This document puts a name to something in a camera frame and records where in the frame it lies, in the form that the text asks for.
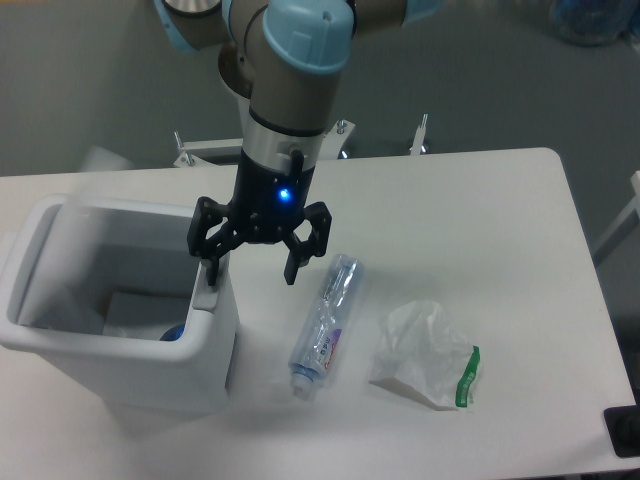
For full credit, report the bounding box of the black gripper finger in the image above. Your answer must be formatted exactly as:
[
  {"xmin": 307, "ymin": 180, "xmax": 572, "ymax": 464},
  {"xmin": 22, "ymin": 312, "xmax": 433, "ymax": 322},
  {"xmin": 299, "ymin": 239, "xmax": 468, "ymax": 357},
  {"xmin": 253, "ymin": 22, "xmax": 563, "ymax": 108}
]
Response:
[
  {"xmin": 187, "ymin": 196, "xmax": 248, "ymax": 286},
  {"xmin": 282, "ymin": 201, "xmax": 332, "ymax": 285}
]

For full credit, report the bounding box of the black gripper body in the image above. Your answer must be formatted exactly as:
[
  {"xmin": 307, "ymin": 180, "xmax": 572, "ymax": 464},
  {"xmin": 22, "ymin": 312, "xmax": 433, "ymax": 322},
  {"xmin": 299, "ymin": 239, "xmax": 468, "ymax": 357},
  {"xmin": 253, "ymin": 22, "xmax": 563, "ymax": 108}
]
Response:
[{"xmin": 230, "ymin": 145, "xmax": 314, "ymax": 244}]

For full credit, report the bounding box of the clear plastic water bottle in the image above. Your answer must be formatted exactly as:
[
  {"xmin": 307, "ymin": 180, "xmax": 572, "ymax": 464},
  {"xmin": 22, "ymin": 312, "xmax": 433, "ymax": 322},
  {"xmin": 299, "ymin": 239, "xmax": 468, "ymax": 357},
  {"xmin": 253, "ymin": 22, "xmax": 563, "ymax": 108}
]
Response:
[{"xmin": 288, "ymin": 254, "xmax": 364, "ymax": 399}]

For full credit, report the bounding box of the white plastic trash can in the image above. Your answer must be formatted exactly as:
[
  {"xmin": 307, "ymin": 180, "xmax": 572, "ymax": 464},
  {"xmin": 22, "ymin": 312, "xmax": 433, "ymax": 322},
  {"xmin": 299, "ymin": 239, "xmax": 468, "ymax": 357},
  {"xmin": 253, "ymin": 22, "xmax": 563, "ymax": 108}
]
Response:
[{"xmin": 1, "ymin": 194, "xmax": 238, "ymax": 414}]

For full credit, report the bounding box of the clear plastic bag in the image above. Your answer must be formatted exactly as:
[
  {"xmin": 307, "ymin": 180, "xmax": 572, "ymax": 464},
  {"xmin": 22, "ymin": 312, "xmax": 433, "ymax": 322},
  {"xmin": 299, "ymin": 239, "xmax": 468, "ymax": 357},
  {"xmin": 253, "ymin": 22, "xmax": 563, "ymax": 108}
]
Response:
[{"xmin": 369, "ymin": 300, "xmax": 482, "ymax": 411}]

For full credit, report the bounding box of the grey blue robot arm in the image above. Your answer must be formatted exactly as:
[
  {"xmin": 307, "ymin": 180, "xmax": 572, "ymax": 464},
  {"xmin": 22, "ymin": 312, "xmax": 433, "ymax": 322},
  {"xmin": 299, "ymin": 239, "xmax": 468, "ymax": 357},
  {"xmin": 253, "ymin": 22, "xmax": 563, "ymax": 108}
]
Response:
[{"xmin": 155, "ymin": 1, "xmax": 439, "ymax": 285}]

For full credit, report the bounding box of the blue water jug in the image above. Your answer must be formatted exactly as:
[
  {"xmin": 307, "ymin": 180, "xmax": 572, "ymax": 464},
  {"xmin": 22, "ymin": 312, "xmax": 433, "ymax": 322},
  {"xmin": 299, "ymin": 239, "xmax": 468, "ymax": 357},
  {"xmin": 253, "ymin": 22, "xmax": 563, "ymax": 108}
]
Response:
[{"xmin": 549, "ymin": 0, "xmax": 639, "ymax": 47}]

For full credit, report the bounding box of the black device at table edge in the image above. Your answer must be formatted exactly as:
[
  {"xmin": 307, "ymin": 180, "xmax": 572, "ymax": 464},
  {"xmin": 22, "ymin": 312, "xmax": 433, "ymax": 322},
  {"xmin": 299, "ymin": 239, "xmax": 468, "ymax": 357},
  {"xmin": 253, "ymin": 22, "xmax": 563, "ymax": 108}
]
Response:
[{"xmin": 604, "ymin": 405, "xmax": 639, "ymax": 458}]

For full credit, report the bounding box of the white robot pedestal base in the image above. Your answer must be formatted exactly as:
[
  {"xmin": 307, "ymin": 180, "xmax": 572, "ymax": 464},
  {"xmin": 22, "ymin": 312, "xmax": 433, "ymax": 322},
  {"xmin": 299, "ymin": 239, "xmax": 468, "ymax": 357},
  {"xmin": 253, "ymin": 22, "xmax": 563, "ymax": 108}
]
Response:
[{"xmin": 172, "ymin": 42, "xmax": 431, "ymax": 169}]

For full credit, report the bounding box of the white frame at right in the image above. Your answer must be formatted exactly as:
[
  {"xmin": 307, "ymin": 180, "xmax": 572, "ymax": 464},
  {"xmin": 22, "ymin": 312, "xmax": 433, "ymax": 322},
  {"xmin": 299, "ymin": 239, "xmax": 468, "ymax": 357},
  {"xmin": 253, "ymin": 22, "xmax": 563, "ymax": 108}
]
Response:
[{"xmin": 591, "ymin": 171, "xmax": 639, "ymax": 268}]

